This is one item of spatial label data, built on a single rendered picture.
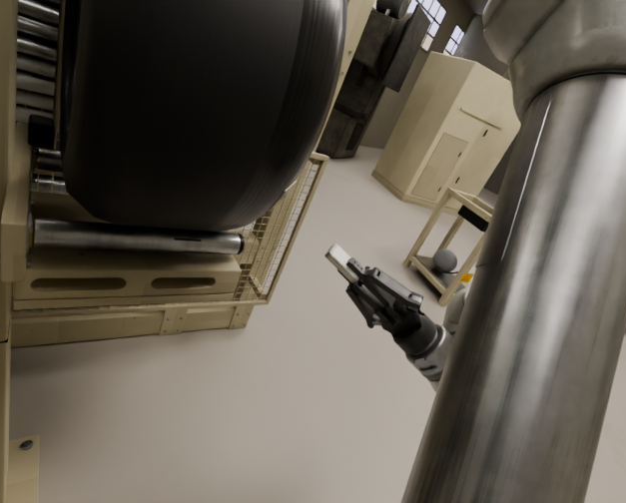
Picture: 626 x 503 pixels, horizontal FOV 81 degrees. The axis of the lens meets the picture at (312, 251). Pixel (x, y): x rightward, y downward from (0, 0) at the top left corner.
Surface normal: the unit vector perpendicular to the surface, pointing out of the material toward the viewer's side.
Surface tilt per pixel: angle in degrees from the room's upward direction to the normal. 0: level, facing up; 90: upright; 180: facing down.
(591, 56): 94
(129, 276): 90
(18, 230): 90
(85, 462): 0
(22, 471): 0
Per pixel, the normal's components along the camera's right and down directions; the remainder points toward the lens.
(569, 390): 0.00, -0.18
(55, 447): 0.37, -0.82
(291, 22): 0.58, 0.25
